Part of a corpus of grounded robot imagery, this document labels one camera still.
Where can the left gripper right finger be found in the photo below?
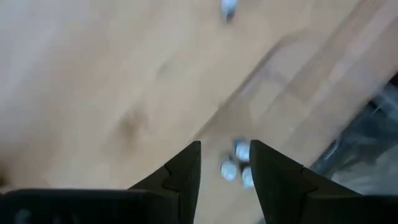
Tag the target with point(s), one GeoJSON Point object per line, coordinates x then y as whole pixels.
{"type": "Point", "coordinates": [280, 186]}

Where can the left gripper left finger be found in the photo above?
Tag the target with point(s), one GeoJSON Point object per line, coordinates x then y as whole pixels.
{"type": "Point", "coordinates": [183, 174]}

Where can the clear plastic container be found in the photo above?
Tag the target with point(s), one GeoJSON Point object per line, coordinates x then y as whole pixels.
{"type": "Point", "coordinates": [329, 155]}

